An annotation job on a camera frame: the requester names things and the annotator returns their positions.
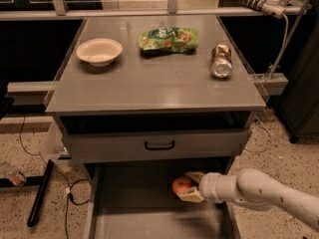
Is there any closed grey top drawer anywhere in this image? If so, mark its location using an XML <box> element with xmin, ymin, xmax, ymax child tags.
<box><xmin>63</xmin><ymin>128</ymin><xmax>251</xmax><ymax>163</ymax></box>

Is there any grey drawer cabinet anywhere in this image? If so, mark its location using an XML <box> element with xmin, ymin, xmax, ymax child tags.
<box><xmin>45</xmin><ymin>14</ymin><xmax>267</xmax><ymax>167</ymax></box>

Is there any white paper bowl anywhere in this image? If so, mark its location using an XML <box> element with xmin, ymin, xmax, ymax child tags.
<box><xmin>76</xmin><ymin>38</ymin><xmax>123</xmax><ymax>68</ymax></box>

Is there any orange fruit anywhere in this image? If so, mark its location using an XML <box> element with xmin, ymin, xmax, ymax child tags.
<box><xmin>172</xmin><ymin>175</ymin><xmax>193</xmax><ymax>194</ymax></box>

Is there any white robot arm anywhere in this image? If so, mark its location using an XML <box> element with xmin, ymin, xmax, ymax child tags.
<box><xmin>172</xmin><ymin>168</ymin><xmax>319</xmax><ymax>231</ymax></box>

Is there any black bar on floor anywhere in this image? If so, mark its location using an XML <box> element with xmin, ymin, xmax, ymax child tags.
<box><xmin>27</xmin><ymin>159</ymin><xmax>54</xmax><ymax>227</ymax></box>

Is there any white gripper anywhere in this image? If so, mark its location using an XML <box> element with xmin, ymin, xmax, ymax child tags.
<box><xmin>177</xmin><ymin>171</ymin><xmax>240</xmax><ymax>203</ymax></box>

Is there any open grey middle drawer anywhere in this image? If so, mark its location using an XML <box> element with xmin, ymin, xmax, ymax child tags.
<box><xmin>84</xmin><ymin>157</ymin><xmax>241</xmax><ymax>239</ymax></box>

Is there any white power strip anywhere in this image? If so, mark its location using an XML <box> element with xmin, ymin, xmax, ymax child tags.
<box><xmin>236</xmin><ymin>0</ymin><xmax>285</xmax><ymax>19</ymax></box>

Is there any black drawer handle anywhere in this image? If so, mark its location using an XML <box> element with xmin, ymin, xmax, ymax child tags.
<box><xmin>144</xmin><ymin>140</ymin><xmax>175</xmax><ymax>151</ymax></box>

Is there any silver soda can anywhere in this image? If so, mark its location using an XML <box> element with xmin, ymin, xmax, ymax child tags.
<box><xmin>210</xmin><ymin>44</ymin><xmax>233</xmax><ymax>79</ymax></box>

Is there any green chip bag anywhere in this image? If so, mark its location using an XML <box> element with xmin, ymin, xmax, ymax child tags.
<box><xmin>139</xmin><ymin>27</ymin><xmax>199</xmax><ymax>53</ymax></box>

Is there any black floor cable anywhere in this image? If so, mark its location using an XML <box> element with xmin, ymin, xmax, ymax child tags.
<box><xmin>18</xmin><ymin>116</ymin><xmax>92</xmax><ymax>239</ymax></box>

